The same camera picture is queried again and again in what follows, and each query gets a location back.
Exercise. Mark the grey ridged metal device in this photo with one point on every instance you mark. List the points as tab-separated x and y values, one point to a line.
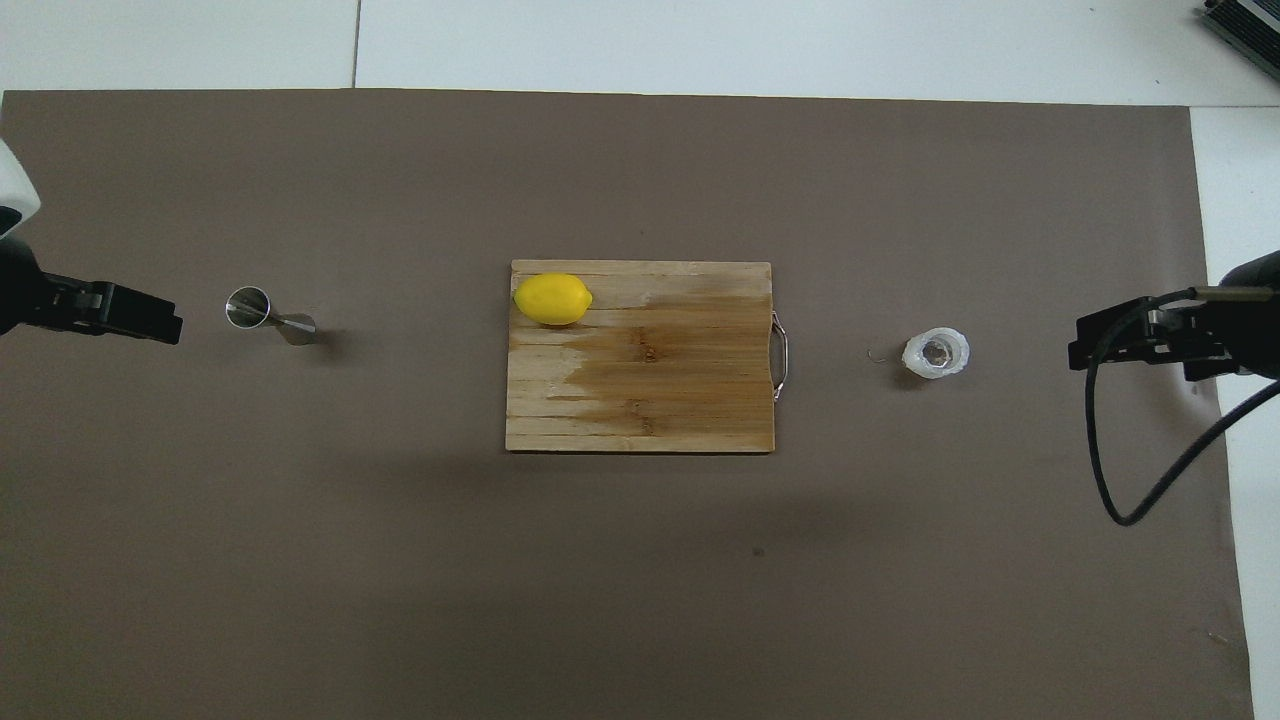
1250	20

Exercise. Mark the steel double jigger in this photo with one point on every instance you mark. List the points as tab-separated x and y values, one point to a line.
247	307

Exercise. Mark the clear glass cup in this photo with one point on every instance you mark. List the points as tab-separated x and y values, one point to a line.
935	353

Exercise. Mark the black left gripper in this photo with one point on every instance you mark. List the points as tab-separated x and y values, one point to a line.
18	290

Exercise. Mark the yellow lemon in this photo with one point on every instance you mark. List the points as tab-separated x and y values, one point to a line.
552	300

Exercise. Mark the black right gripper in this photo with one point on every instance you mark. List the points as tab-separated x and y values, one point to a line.
1255	335

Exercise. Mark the brown table mat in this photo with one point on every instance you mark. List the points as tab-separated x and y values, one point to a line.
400	550

